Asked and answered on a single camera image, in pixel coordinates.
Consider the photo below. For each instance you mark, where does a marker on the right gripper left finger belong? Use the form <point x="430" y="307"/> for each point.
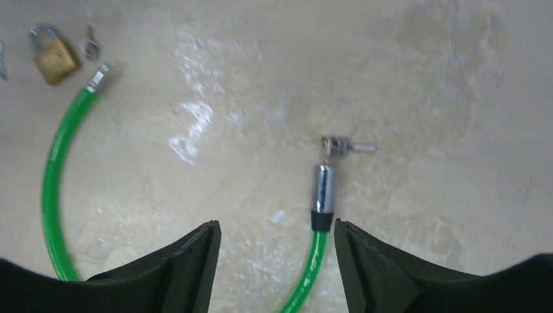
<point x="176" y="278"/>

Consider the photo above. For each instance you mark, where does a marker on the cable lock key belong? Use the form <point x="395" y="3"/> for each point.
<point x="340" y="147"/>

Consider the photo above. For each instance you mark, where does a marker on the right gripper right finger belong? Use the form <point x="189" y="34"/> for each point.
<point x="378" y="277"/>

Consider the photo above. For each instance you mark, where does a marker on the small brass padlock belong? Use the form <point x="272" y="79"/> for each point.
<point x="54" y="57"/>

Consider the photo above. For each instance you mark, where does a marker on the green cable lock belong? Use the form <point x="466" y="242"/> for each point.
<point x="51" y="185"/>

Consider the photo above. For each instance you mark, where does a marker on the tiny silver padlock key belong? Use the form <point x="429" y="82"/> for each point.
<point x="89" y="45"/>

